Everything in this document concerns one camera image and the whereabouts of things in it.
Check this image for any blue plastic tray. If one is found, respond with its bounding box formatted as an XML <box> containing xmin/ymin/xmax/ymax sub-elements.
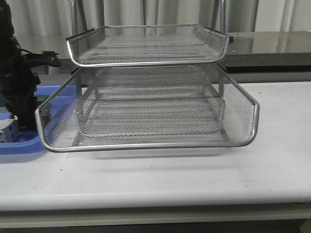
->
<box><xmin>0</xmin><ymin>84</ymin><xmax>81</xmax><ymax>156</ymax></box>

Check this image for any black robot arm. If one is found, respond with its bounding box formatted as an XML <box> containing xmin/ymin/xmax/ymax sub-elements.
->
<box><xmin>0</xmin><ymin>0</ymin><xmax>61</xmax><ymax>130</ymax></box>

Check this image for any green terminal block component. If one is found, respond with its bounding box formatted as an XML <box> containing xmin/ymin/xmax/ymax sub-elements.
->
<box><xmin>0</xmin><ymin>95</ymin><xmax>49</xmax><ymax>107</ymax></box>

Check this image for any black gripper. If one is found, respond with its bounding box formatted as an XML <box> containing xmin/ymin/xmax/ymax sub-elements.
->
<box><xmin>15</xmin><ymin>92</ymin><xmax>37</xmax><ymax>130</ymax></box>

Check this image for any grey stone counter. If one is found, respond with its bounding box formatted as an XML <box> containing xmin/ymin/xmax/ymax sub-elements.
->
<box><xmin>0</xmin><ymin>31</ymin><xmax>311</xmax><ymax>67</ymax></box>

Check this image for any white pleated curtain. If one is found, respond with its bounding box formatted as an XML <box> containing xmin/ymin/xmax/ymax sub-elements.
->
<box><xmin>0</xmin><ymin>0</ymin><xmax>311</xmax><ymax>59</ymax></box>

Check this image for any grey rack frame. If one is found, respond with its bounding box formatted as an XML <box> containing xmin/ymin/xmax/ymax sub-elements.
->
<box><xmin>70</xmin><ymin>0</ymin><xmax>234</xmax><ymax>98</ymax></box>

